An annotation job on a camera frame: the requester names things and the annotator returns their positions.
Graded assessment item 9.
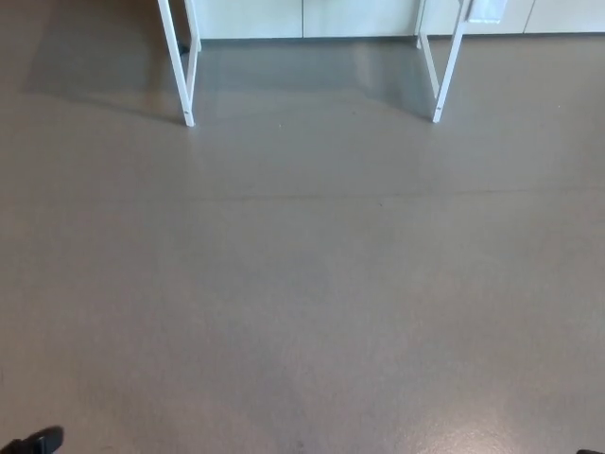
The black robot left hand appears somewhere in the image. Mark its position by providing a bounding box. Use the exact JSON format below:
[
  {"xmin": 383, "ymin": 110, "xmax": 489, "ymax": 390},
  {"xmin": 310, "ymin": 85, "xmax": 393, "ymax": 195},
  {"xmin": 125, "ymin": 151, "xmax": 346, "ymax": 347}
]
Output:
[{"xmin": 0, "ymin": 425, "xmax": 65, "ymax": 454}]

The white cabinet door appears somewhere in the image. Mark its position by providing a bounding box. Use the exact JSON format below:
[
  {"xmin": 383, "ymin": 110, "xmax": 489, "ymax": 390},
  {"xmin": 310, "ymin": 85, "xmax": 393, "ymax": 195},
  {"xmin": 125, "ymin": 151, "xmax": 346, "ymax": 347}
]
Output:
[
  {"xmin": 302, "ymin": 0, "xmax": 527, "ymax": 39},
  {"xmin": 523, "ymin": 0, "xmax": 605, "ymax": 36},
  {"xmin": 186, "ymin": 0, "xmax": 304, "ymax": 41}
]

